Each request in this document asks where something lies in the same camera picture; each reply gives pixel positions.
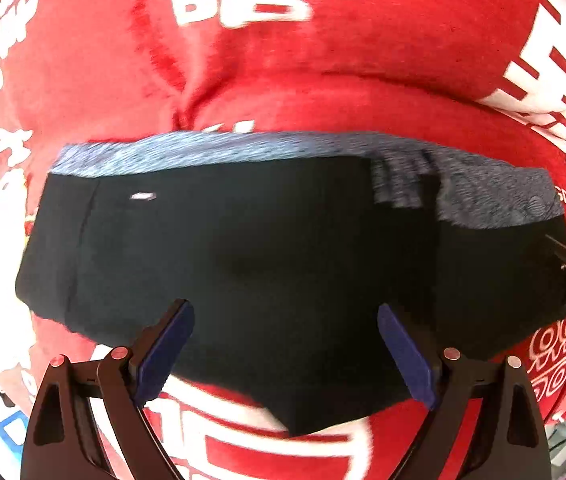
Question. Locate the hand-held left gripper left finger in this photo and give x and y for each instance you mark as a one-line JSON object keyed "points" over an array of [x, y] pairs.
{"points": [[165, 355]]}

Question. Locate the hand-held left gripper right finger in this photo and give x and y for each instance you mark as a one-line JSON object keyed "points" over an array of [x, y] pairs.
{"points": [[405, 355]]}

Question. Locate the black shorts with grey waistband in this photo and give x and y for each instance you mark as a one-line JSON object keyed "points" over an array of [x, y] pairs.
{"points": [[263, 260]]}

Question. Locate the blue-edged white object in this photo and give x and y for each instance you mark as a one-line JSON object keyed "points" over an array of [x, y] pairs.
{"points": [[3, 432]]}

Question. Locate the red printed blanket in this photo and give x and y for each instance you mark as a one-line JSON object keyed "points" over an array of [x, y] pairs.
{"points": [[363, 60]]}

